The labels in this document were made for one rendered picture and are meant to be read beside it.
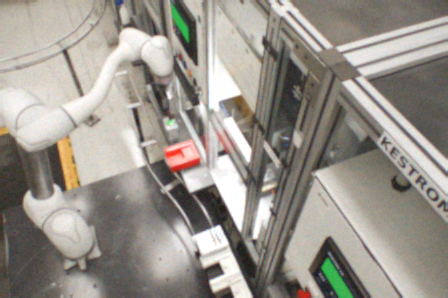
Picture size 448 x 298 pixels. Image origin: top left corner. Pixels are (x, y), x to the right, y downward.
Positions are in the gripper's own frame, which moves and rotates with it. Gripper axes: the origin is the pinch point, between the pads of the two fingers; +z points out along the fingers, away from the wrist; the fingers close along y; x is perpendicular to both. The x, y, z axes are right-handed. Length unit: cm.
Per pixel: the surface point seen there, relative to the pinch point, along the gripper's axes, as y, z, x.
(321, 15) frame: -70, -89, -21
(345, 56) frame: -86, -91, -15
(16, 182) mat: 76, 112, 109
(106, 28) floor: 257, 114, 0
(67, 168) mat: 75, 112, 71
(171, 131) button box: -4.1, 11.9, 0.8
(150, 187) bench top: -11.9, 44.5, 18.9
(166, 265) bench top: -58, 44, 24
